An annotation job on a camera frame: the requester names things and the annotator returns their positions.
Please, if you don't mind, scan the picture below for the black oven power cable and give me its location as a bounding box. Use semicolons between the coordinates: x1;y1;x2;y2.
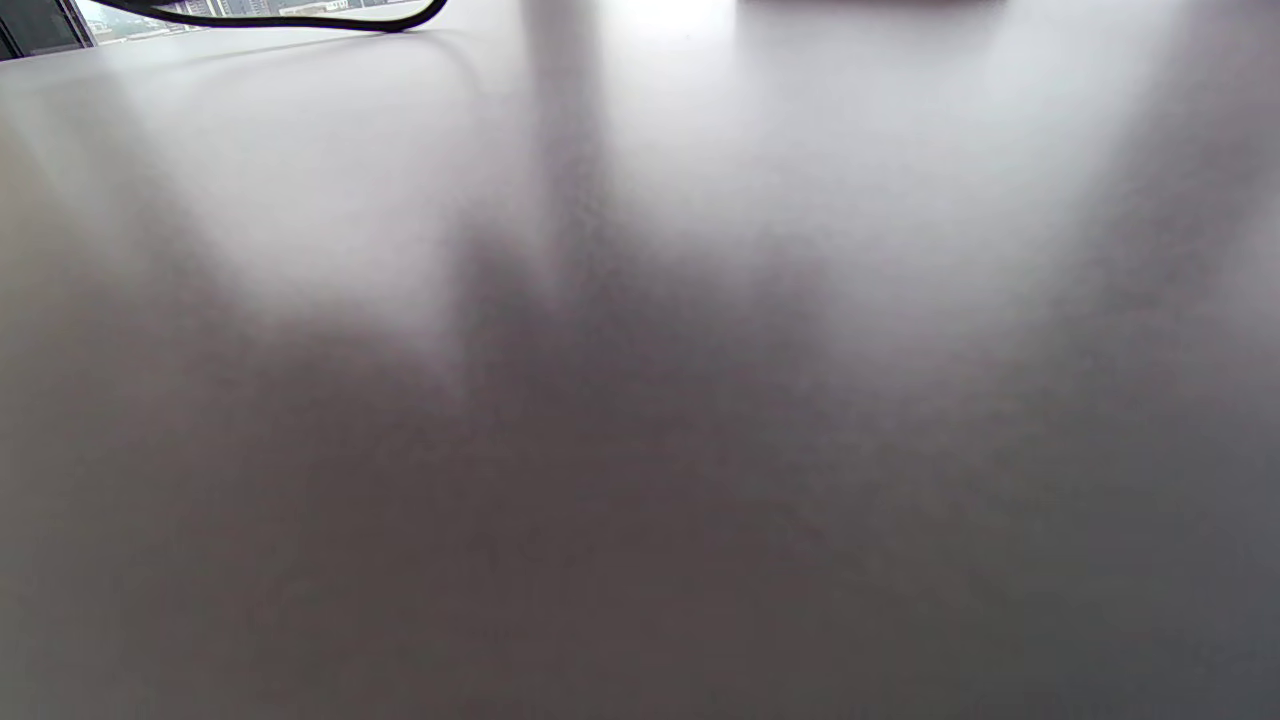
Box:
90;0;449;34

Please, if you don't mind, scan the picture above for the black window frame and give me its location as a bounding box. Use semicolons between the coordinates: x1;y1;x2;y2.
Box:
0;0;98;62

